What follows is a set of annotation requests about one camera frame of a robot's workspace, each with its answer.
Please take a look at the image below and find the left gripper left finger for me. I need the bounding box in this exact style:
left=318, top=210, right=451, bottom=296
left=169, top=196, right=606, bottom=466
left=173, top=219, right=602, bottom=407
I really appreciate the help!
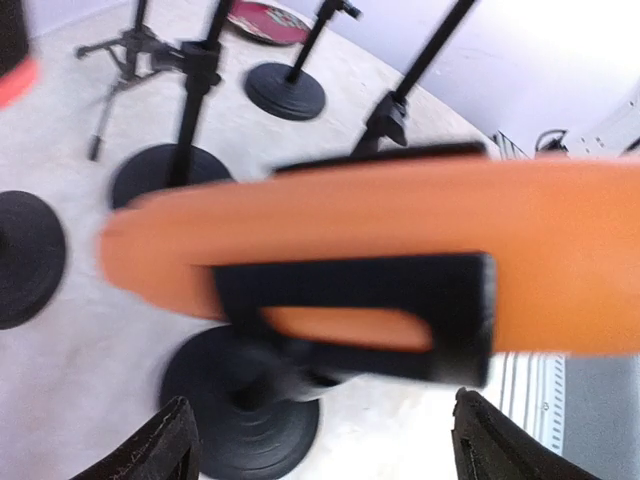
left=73, top=397, right=200, bottom=480

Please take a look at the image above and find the black tripod microphone stand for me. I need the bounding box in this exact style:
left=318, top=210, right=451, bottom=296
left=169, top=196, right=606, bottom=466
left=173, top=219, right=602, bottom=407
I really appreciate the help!
left=74, top=0, right=166, bottom=161

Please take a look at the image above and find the black stand under pink microphone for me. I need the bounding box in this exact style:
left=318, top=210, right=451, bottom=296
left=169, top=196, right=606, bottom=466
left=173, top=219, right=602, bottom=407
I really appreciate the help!
left=110, top=0, right=234, bottom=209

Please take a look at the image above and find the black stand under mint microphone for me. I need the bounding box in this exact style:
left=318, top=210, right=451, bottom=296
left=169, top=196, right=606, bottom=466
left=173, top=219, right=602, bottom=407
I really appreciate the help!
left=243, top=0, right=362, bottom=121

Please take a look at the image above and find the orange toy microphone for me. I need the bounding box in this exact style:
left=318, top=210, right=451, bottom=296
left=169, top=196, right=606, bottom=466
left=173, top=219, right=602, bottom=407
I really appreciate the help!
left=98, top=156, right=639, bottom=355

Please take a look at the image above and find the short black microphone stand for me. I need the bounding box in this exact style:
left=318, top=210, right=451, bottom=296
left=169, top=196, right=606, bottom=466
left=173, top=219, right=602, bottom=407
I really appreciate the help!
left=158, top=142, right=499, bottom=480

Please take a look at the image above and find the red patterned plate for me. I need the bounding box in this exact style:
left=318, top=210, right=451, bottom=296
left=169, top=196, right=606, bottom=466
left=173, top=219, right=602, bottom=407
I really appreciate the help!
left=228, top=1, right=310, bottom=47

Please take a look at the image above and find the black wireless microphone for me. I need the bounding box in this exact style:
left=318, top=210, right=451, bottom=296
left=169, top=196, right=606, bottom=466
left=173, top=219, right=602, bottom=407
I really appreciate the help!
left=0, top=0, right=37, bottom=109

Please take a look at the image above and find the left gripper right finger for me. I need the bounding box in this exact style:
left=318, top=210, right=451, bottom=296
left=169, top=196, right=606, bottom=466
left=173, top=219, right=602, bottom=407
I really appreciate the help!
left=451, top=388, right=598, bottom=480

